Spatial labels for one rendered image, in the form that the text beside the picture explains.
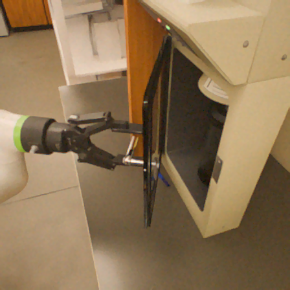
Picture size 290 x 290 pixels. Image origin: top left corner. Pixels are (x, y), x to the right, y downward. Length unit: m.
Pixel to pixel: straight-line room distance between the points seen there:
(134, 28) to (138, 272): 0.62
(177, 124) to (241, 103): 0.38
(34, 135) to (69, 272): 1.26
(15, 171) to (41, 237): 1.26
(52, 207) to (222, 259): 1.54
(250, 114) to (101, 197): 0.54
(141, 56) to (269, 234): 0.61
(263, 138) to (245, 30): 0.24
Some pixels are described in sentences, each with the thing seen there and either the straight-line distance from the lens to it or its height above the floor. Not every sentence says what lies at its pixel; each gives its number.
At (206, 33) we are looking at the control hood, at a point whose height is 1.50.
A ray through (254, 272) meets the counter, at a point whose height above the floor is 0.94.
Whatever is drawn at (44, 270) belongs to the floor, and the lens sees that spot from 1.86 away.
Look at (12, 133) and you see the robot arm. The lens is 0.69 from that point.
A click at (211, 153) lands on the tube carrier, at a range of 0.72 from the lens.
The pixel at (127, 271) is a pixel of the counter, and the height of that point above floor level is 0.94.
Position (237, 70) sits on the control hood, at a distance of 0.44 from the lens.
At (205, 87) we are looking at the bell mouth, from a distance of 0.61.
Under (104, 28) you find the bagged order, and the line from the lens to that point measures 1.71.
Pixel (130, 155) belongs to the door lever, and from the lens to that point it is 0.59.
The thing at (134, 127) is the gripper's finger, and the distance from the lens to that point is 0.60.
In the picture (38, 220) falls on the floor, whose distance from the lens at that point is 2.07.
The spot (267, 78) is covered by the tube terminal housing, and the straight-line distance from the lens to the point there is 0.48.
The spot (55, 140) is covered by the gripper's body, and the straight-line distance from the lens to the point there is 0.65.
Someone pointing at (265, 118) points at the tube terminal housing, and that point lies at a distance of 0.54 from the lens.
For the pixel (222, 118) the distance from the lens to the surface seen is 0.66.
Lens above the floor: 1.61
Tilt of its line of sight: 42 degrees down
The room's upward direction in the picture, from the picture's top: straight up
